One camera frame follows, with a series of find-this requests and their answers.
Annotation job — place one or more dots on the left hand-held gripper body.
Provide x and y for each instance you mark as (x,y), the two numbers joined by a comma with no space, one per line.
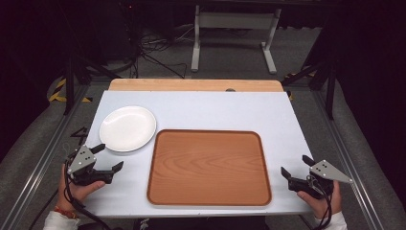
(83,166)

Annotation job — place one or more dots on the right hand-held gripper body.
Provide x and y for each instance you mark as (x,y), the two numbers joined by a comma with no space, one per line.
(322,176)

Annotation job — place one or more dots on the white plate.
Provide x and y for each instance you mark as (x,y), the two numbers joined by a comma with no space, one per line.
(127,128)

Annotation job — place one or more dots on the wooden tray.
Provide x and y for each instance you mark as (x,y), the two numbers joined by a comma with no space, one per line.
(209,167)

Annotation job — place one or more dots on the person's left hand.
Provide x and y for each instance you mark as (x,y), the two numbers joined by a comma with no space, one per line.
(76,189)

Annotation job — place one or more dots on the person's right hand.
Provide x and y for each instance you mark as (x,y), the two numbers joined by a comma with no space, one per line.
(319,203)

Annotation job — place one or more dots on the black tripod stand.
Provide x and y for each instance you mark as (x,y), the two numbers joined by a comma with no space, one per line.
(74,70)
(322,73)

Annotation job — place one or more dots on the white table board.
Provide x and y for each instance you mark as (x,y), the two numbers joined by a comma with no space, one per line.
(198,108)

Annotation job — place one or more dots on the wooden table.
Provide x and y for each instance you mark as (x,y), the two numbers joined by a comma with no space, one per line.
(194,85)

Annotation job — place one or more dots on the grey metal stand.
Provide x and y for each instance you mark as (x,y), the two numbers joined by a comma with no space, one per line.
(234,22)

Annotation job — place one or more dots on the aluminium frame rail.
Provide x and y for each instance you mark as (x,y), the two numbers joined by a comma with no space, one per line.
(348,166)
(41,163)

